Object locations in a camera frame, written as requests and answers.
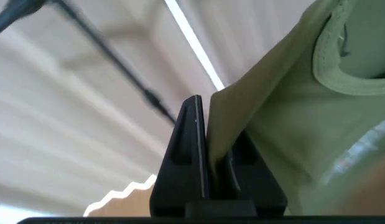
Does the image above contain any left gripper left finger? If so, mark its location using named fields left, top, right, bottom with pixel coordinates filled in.
left=149, top=95, right=211, bottom=218

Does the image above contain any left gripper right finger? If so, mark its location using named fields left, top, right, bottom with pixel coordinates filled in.
left=215, top=129, right=289, bottom=218

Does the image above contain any green sleeveless shirt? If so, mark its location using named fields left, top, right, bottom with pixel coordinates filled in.
left=206, top=0, right=385, bottom=217

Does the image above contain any black clothes rack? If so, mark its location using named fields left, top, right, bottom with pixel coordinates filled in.
left=0, top=0, right=178, bottom=126

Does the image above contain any beige curtain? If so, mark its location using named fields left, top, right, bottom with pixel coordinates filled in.
left=0, top=0, right=315, bottom=218

